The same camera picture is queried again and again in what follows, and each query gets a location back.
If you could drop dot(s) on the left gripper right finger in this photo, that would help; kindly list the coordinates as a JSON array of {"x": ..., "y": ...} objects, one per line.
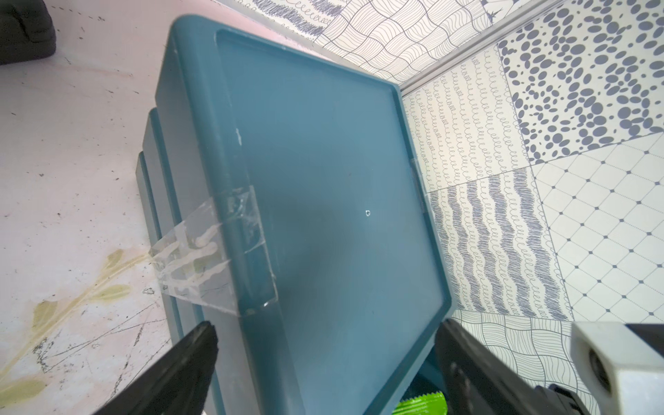
[{"x": 477, "y": 382}]

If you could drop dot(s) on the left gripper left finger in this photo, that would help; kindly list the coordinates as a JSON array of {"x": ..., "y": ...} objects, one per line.
[{"x": 178, "y": 383}]

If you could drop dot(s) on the teal plastic drawer cabinet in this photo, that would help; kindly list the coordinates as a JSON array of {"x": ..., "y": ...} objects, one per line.
[{"x": 285, "y": 207}]

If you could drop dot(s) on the black plastic case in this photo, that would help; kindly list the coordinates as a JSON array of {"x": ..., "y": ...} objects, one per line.
[{"x": 27, "y": 31}]

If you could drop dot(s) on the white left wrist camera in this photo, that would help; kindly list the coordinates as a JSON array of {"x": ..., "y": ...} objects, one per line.
[{"x": 621, "y": 364}]

